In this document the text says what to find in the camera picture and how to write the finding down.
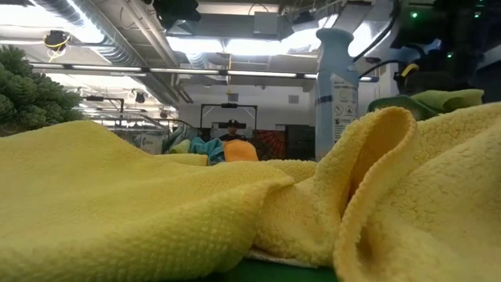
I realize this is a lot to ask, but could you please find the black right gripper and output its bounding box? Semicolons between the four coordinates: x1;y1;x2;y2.
395;46;486;97

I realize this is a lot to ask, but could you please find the lime green microfiber towel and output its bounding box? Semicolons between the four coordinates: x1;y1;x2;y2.
409;89;485;114
168;139;193;156

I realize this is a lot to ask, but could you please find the sage green hemmed towel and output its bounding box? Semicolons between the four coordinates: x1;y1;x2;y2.
366;95;430;121

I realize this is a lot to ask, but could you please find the pale yellow fluffy towel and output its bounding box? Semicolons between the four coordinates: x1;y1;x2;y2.
252;102;501;282

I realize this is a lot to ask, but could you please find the orange microfiber towel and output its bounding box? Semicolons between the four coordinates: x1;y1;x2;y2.
222;139;260;163

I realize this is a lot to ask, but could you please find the teal blue microfiber towel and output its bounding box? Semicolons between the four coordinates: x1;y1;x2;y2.
189;136;227;166

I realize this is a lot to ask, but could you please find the yellow waffle microfiber towel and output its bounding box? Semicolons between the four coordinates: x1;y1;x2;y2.
0;119;318;282

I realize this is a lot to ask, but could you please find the light blue spray bottle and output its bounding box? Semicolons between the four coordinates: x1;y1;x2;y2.
314;27;360;162

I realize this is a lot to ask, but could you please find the black crate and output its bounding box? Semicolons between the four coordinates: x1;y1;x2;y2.
285;124;316;161

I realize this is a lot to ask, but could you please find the red web pattern poster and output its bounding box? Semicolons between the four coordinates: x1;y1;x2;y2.
252;130;287;161

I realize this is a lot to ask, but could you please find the person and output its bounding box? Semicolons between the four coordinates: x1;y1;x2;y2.
218;119;248;143

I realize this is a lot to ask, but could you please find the green table mat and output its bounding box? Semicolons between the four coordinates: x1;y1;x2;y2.
164;256;340;282

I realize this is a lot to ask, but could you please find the long ceiling strip light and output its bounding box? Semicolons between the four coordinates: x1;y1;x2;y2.
29;61;380;83

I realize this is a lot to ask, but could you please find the black ceiling device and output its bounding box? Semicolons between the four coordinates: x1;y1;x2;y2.
42;30;72;63

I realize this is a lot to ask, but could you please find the potted green succulent plant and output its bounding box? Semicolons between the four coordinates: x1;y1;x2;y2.
0;44;85;137

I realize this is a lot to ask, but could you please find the black gantry frame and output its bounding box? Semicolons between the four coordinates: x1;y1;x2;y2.
200;103;258;130

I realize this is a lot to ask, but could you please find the silver ventilation duct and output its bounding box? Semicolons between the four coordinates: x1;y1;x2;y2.
33;0;181;107

